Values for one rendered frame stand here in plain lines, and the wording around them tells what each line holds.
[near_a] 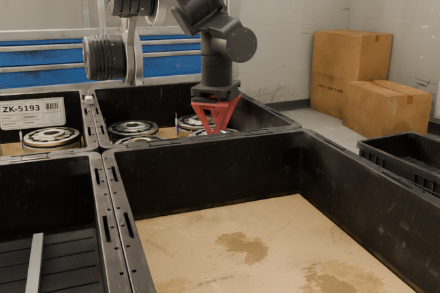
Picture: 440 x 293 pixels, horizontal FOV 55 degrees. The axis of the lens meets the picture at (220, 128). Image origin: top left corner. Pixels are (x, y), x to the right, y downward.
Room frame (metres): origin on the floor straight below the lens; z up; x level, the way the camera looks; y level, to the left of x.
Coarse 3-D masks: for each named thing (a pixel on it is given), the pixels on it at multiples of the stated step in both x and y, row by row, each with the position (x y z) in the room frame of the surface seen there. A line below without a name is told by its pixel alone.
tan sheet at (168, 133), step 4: (160, 128) 0.92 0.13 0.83; (164, 128) 0.92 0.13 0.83; (168, 128) 0.92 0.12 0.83; (172, 128) 0.92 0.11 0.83; (160, 132) 0.89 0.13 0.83; (164, 132) 0.89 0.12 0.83; (168, 132) 0.89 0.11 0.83; (172, 132) 0.89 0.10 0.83; (160, 136) 0.86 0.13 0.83; (164, 136) 0.86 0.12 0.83; (168, 136) 0.86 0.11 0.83; (172, 136) 0.86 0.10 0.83; (176, 136) 0.86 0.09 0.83
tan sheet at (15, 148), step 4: (4, 144) 0.81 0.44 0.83; (8, 144) 0.81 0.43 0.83; (12, 144) 0.81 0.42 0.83; (16, 144) 0.81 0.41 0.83; (20, 144) 0.81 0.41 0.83; (4, 148) 0.78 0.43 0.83; (8, 148) 0.78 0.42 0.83; (12, 148) 0.78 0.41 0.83; (16, 148) 0.78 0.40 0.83; (20, 148) 0.78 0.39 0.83; (4, 152) 0.76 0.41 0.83; (8, 152) 0.76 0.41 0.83; (12, 152) 0.76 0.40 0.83; (16, 152) 0.76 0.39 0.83; (20, 152) 0.76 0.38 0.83; (24, 152) 0.76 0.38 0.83
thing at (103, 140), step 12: (156, 84) 0.92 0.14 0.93; (168, 84) 0.93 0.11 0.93; (180, 84) 0.94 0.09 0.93; (192, 84) 0.94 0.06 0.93; (240, 96) 0.81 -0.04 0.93; (96, 108) 0.72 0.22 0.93; (264, 108) 0.71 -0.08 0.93; (96, 120) 0.64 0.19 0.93; (288, 120) 0.64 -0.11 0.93; (96, 132) 0.58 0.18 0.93; (228, 132) 0.58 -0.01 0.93; (240, 132) 0.58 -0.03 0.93; (252, 132) 0.58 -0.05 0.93; (108, 144) 0.53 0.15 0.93; (120, 144) 0.53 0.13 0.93; (132, 144) 0.53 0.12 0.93; (144, 144) 0.53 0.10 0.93
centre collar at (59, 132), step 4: (40, 132) 0.77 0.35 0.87; (44, 132) 0.77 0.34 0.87; (48, 132) 0.78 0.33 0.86; (52, 132) 0.79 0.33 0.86; (56, 132) 0.79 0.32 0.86; (60, 132) 0.77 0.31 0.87; (64, 132) 0.77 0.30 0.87; (40, 136) 0.75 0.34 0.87; (44, 136) 0.75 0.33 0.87; (48, 136) 0.75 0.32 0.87; (52, 136) 0.75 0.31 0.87; (56, 136) 0.76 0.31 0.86; (60, 136) 0.76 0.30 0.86
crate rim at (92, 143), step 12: (0, 96) 0.81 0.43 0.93; (12, 96) 0.82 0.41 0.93; (24, 96) 0.83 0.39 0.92; (84, 96) 0.81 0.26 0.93; (84, 108) 0.71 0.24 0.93; (84, 120) 0.64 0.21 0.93; (96, 144) 0.53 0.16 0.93; (12, 156) 0.48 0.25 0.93; (24, 156) 0.48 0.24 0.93; (36, 156) 0.48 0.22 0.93
